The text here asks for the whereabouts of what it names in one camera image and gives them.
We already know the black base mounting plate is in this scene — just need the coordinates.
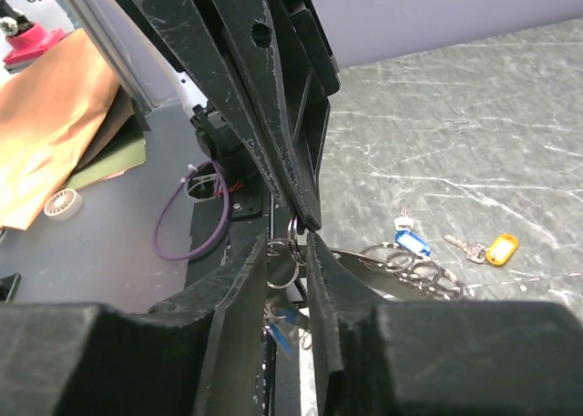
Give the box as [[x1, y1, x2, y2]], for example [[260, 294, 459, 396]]
[[185, 106, 277, 415]]

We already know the round metal key organizer disc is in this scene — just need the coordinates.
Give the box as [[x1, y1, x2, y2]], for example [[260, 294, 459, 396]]
[[266, 215, 475, 349]]

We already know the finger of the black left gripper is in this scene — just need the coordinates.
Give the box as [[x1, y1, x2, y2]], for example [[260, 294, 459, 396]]
[[131, 0, 292, 207], [210, 0, 340, 229]]

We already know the brown paper bag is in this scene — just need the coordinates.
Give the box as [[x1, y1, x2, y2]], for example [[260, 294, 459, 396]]
[[1, 29, 119, 230]]

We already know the pink red object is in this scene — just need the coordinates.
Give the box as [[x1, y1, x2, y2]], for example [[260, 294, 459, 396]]
[[3, 23, 66, 66]]

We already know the small white wheel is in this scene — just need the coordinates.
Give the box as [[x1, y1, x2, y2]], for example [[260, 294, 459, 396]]
[[44, 188, 83, 221]]

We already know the key with blue tag attached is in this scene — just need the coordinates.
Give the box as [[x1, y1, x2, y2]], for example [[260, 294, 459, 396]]
[[264, 310, 299, 356]]

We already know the key with yellow tag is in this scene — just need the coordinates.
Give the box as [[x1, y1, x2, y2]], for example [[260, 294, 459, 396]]
[[444, 234, 519, 267]]

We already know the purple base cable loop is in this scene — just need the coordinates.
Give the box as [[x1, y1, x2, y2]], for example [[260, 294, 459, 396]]
[[153, 159, 231, 261]]

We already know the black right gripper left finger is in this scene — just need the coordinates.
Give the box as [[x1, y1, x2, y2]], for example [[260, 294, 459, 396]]
[[1, 236, 268, 415]]

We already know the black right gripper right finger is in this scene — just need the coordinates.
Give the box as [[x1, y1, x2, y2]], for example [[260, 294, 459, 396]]
[[306, 234, 582, 415]]

